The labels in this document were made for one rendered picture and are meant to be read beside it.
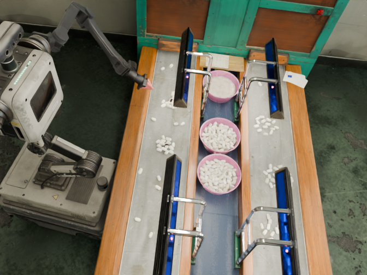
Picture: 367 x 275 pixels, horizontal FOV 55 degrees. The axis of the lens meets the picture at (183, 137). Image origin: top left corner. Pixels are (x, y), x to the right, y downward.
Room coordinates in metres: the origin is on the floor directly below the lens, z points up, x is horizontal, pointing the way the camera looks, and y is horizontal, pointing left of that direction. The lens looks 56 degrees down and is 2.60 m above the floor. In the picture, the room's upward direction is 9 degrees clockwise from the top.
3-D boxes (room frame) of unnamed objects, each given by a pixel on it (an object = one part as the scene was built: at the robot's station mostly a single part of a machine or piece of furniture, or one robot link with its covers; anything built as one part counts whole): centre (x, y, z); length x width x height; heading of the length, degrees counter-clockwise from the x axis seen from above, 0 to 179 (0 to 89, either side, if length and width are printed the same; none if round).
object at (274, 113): (1.59, -0.49, 1.08); 0.62 x 0.08 x 0.07; 3
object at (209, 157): (1.02, -0.25, 0.72); 0.27 x 0.27 x 0.10
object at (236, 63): (1.96, -0.19, 0.77); 0.33 x 0.15 x 0.01; 93
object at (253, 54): (2.03, -0.53, 0.83); 0.30 x 0.06 x 0.07; 93
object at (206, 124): (1.30, -0.23, 0.72); 0.27 x 0.27 x 0.10
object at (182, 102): (1.55, 0.07, 1.08); 0.62 x 0.08 x 0.07; 3
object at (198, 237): (0.59, -0.07, 0.90); 0.20 x 0.19 x 0.45; 3
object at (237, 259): (0.61, -0.47, 0.90); 0.20 x 0.19 x 0.45; 3
